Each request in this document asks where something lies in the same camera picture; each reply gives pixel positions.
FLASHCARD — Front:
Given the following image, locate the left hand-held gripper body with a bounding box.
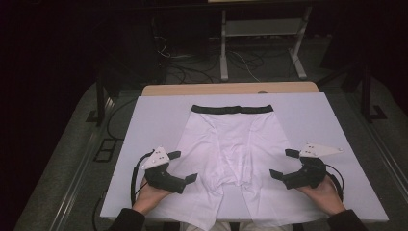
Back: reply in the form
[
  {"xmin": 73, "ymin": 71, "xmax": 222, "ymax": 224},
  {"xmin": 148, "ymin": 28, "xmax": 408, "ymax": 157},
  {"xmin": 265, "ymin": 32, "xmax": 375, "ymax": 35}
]
[{"xmin": 141, "ymin": 146, "xmax": 187, "ymax": 195}]

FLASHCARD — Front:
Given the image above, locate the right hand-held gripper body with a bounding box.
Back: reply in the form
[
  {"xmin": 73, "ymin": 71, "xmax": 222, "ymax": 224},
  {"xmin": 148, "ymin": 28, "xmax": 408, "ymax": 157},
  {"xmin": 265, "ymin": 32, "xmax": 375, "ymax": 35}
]
[{"xmin": 282, "ymin": 142, "xmax": 344, "ymax": 191}]

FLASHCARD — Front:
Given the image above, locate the white boxer briefs black waistband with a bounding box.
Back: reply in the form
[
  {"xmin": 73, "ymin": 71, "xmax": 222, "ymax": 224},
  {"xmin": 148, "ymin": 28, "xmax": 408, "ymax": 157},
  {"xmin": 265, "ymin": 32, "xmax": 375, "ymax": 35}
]
[{"xmin": 156, "ymin": 104, "xmax": 325, "ymax": 231}]

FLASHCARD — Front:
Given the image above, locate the person's left hand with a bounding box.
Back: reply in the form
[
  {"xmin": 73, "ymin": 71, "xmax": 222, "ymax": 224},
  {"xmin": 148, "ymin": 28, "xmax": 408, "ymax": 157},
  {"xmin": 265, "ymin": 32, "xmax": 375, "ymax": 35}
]
[{"xmin": 132, "ymin": 183, "xmax": 171, "ymax": 216}]

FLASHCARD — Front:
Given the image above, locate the person's right hand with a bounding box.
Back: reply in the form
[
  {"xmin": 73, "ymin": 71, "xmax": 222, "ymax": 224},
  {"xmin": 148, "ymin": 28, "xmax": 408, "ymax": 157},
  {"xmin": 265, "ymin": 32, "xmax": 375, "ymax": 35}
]
[{"xmin": 296, "ymin": 175, "xmax": 347, "ymax": 217}]

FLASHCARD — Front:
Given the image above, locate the person's right leg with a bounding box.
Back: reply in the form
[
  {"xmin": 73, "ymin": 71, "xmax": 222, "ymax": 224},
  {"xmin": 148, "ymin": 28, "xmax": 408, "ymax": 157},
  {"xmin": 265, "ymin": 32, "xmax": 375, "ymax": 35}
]
[{"xmin": 240, "ymin": 221, "xmax": 294, "ymax": 231}]

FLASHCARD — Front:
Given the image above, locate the wooden table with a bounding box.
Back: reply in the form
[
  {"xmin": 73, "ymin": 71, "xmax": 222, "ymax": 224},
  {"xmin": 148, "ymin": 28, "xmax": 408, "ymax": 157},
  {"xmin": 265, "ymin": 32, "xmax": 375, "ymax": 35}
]
[{"xmin": 141, "ymin": 81, "xmax": 320, "ymax": 97}]

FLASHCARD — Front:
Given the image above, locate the black metal stand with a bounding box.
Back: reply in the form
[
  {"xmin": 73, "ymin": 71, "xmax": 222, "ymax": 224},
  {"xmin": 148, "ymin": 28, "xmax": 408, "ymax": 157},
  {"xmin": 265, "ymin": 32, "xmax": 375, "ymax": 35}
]
[
  {"xmin": 86, "ymin": 72, "xmax": 110, "ymax": 127},
  {"xmin": 359, "ymin": 63, "xmax": 388, "ymax": 123}
]

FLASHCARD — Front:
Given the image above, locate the white metal stand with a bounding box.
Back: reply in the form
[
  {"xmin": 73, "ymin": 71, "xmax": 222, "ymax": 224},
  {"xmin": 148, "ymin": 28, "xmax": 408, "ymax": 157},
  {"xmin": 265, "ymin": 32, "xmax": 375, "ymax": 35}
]
[{"xmin": 219, "ymin": 5, "xmax": 313, "ymax": 82}]

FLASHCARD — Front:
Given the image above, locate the left hand-held gripper black cable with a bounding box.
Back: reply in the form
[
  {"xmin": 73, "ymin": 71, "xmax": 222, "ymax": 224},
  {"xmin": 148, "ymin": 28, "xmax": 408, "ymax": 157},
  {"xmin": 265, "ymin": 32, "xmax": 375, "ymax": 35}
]
[{"xmin": 130, "ymin": 149, "xmax": 156, "ymax": 207}]

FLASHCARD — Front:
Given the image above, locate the hand-held gripper black cable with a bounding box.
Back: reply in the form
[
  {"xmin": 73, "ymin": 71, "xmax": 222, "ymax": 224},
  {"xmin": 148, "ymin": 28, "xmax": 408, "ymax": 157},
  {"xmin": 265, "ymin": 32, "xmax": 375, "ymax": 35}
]
[
  {"xmin": 130, "ymin": 149, "xmax": 156, "ymax": 207},
  {"xmin": 324, "ymin": 163, "xmax": 345, "ymax": 202}
]

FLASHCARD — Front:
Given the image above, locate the right hand-held gripper black cable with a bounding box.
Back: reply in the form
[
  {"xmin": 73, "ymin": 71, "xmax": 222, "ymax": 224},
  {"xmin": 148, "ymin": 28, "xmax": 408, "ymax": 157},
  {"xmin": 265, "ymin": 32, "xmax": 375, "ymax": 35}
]
[{"xmin": 324, "ymin": 163, "xmax": 345, "ymax": 202}]

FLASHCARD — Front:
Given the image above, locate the thin black floor cable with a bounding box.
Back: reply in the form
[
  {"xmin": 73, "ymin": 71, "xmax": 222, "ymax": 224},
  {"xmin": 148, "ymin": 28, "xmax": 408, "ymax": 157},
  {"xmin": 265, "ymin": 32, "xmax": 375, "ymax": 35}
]
[{"xmin": 106, "ymin": 96, "xmax": 139, "ymax": 141}]

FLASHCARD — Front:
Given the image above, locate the metal floor rail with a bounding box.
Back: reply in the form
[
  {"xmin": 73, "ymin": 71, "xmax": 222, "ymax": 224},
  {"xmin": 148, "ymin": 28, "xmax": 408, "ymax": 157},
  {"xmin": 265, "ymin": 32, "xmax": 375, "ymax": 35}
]
[
  {"xmin": 347, "ymin": 92, "xmax": 408, "ymax": 196},
  {"xmin": 47, "ymin": 97, "xmax": 115, "ymax": 231}
]

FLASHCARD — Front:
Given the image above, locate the black floor cable bundle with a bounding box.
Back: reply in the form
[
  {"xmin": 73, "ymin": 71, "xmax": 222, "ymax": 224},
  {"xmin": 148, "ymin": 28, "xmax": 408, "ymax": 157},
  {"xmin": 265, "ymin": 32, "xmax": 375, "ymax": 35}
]
[{"xmin": 166, "ymin": 53, "xmax": 223, "ymax": 85}]

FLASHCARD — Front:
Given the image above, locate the white floor cable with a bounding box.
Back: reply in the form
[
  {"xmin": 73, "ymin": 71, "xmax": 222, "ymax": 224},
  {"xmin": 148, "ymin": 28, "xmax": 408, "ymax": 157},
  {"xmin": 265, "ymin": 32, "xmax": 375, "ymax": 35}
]
[{"xmin": 230, "ymin": 50, "xmax": 262, "ymax": 83}]

